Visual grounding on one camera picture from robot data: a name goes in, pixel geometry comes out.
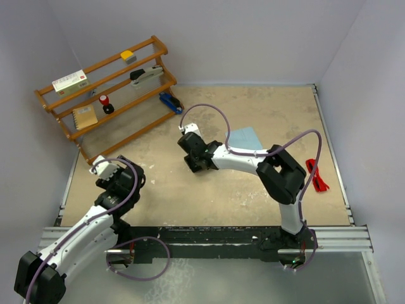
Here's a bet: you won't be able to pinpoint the light blue cleaning cloth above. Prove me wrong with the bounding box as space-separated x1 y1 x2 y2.
228 127 263 150

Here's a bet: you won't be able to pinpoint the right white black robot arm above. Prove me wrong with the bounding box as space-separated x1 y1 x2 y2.
177 132 306 248

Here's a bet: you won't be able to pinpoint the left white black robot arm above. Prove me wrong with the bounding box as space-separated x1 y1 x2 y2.
14 155 146 303

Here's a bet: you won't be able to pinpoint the red sunglasses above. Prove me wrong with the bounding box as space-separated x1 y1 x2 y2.
306 158 330 193

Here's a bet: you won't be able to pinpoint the blue black stapler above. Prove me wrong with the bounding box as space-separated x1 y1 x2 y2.
159 92 183 115

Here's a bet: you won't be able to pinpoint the brown spiral notebook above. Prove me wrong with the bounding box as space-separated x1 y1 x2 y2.
72 104 98 130

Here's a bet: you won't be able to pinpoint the red black stamp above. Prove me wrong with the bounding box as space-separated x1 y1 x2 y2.
99 95 115 115

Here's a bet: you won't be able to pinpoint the wooden three-tier shelf rack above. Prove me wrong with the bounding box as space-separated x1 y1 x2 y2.
34 35 184 164

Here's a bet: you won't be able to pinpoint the black silver stapler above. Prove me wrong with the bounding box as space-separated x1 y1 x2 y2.
130 65 164 87

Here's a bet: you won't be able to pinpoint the white staples box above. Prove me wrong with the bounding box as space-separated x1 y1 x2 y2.
52 70 90 98

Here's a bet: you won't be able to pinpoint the yellow grey eraser block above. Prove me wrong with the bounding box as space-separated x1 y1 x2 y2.
120 50 137 65

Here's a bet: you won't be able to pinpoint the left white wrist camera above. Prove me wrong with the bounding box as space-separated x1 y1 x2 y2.
89 155 119 181

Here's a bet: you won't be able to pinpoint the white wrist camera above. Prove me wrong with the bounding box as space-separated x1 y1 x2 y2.
178 123 201 136
89 155 119 181

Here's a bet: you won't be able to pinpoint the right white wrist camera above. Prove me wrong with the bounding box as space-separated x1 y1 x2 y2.
178 123 201 136

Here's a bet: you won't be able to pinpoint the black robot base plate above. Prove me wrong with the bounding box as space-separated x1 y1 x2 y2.
111 219 318 268

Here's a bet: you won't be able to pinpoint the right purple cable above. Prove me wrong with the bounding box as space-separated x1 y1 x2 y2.
178 103 324 273

